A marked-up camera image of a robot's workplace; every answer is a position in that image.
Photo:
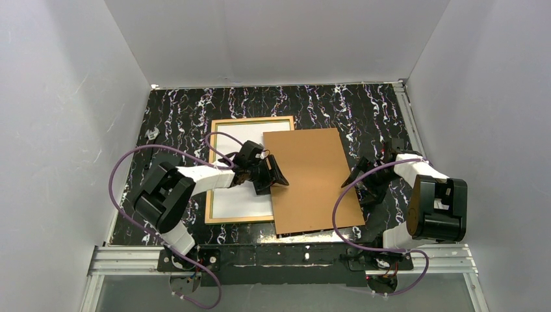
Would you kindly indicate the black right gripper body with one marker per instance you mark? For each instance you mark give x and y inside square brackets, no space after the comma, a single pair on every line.
[370,177]

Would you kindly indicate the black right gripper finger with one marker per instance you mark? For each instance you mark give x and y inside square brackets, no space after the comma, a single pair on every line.
[361,167]
[371,197]

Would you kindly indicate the landscape photo print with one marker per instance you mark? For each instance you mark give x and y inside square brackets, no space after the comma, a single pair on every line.
[236,202]

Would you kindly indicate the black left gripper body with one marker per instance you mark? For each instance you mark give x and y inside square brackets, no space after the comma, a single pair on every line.
[262,173]

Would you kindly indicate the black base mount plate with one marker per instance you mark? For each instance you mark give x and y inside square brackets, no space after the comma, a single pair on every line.
[168,261]
[362,260]

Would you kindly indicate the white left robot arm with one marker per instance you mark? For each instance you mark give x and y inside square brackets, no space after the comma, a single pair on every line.
[166,214]

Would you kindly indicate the brown backing board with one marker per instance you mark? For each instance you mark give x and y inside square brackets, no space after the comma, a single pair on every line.
[314,163]

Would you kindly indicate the small silver clip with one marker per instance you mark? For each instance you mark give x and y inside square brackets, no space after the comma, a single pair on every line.
[152,134]

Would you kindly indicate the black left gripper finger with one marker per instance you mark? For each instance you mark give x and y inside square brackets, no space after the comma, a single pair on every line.
[275,173]
[262,187]

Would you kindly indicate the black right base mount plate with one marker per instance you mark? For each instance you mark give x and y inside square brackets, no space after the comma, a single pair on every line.
[362,260]

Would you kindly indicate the black flat stand plate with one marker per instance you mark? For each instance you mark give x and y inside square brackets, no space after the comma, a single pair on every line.
[148,172]

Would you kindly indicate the green picture frame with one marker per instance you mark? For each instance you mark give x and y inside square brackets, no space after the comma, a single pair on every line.
[208,206]

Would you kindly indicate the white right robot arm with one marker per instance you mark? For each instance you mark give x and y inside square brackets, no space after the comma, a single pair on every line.
[437,210]

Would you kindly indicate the aluminium rail frame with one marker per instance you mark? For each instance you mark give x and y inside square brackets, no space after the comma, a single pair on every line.
[143,261]

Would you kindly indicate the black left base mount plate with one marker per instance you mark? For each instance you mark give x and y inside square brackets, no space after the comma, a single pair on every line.
[168,261]

